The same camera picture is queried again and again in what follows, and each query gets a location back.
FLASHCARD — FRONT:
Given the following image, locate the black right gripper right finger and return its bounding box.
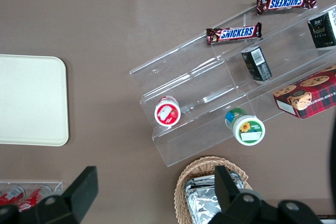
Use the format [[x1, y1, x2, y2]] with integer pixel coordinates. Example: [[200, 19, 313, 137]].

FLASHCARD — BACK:
[[207, 165, 323, 224]]

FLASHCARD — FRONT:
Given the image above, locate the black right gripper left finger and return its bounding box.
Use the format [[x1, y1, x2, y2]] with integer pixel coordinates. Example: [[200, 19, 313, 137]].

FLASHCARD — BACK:
[[0, 166, 99, 224]]

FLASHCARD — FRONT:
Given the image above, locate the woven wicker basket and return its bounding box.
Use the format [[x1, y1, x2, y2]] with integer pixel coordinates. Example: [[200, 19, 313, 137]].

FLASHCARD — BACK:
[[174, 155, 254, 224]]

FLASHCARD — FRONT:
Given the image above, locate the cream plastic tray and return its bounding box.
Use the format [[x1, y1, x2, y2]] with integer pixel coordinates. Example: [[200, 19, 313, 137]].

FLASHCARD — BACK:
[[0, 54, 69, 147]]

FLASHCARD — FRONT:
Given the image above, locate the clear acrylic can holder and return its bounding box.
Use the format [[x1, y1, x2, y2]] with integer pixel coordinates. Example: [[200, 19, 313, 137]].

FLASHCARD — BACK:
[[0, 180, 64, 209]]

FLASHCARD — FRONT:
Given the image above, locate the foil-wrapped food package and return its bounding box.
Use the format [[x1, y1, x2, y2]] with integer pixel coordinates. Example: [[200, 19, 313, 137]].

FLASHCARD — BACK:
[[183, 170, 246, 224]]

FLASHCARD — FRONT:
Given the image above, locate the red cola can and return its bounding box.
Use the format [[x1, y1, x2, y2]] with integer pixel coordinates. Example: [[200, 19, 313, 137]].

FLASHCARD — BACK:
[[0, 185, 26, 207], [17, 185, 53, 212]]

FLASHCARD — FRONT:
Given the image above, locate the green sunflower yogurt cup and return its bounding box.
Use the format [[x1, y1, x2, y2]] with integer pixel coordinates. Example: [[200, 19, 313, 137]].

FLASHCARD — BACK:
[[224, 107, 266, 146]]

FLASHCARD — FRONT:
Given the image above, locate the red strawberry yogurt cup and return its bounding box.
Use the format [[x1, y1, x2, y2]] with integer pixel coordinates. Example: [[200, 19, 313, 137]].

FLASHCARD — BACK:
[[154, 95, 181, 127]]

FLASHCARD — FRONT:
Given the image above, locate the clear acrylic stepped display shelf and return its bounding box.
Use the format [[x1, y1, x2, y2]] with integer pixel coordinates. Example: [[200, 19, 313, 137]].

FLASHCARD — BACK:
[[129, 0, 336, 167]]

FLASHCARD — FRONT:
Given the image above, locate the red tartan cookie box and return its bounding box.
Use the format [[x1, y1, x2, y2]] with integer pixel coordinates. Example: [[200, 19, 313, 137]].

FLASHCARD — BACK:
[[272, 64, 336, 120]]

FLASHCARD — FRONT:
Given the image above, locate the dark green drink carton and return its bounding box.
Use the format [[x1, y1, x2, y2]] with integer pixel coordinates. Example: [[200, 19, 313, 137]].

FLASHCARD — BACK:
[[307, 8, 336, 49], [240, 46, 273, 82]]

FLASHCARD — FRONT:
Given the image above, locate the Snickers chocolate bar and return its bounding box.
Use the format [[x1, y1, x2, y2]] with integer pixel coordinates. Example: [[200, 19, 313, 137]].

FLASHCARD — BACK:
[[256, 0, 318, 16], [205, 22, 263, 46]]

